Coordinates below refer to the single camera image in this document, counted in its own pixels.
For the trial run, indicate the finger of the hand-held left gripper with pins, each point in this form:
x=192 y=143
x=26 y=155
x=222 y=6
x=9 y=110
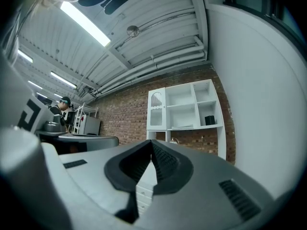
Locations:
x=105 y=141

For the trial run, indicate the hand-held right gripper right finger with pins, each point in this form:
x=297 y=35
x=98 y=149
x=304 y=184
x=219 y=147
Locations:
x=204 y=176

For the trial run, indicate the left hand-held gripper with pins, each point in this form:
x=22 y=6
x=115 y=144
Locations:
x=14 y=99

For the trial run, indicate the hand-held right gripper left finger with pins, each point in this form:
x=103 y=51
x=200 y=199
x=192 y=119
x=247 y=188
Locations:
x=96 y=171

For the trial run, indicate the white cubby shelf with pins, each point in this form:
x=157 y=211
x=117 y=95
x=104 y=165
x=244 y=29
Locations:
x=195 y=104

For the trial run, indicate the white low cabinet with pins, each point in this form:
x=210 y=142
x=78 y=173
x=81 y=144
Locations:
x=92 y=126

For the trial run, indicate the long ceiling light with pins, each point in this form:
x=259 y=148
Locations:
x=35 y=84
x=86 y=24
x=25 y=56
x=63 y=79

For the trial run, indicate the white metal rack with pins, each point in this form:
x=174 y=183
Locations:
x=79 y=114

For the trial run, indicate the white drawer unit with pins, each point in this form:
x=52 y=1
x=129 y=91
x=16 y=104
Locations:
x=145 y=188

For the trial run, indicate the ceiling-mounted grey device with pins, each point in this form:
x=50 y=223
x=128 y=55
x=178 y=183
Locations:
x=86 y=91

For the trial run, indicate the small black box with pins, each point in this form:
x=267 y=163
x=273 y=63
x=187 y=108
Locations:
x=209 y=120

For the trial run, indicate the white ceiling pipes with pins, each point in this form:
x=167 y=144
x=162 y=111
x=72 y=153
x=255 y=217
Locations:
x=153 y=67

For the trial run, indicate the round metal ceiling fixture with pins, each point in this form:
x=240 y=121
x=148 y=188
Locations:
x=132 y=31

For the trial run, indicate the black head-worn camera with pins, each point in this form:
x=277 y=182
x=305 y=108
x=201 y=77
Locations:
x=115 y=1

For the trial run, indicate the dark window frame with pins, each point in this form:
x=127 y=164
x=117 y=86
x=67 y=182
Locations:
x=275 y=11

